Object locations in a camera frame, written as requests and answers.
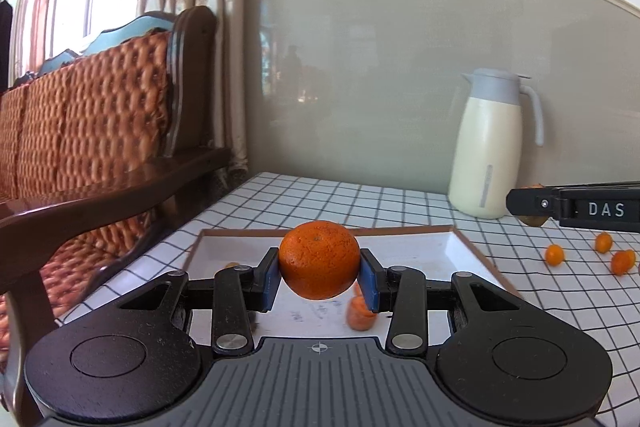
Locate white checkered tablecloth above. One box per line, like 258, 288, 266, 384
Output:
52, 172, 640, 418

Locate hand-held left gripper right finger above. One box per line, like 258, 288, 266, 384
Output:
360, 248, 527, 356

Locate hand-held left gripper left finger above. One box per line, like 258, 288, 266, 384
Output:
115, 247, 281, 356

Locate cream thermos jug grey lid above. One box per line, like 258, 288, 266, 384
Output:
447, 68, 545, 220

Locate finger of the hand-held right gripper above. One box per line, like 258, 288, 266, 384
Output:
542, 180, 640, 190
505, 188, 561, 221

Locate wooden sofa orange cushions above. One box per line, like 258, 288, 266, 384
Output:
0, 5, 233, 427

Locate black coat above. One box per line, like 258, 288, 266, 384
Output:
0, 0, 13, 92

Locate beige embroidered curtain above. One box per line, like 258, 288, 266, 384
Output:
135, 0, 251, 172

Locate brown cardboard box tray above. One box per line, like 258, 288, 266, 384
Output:
181, 225, 525, 348

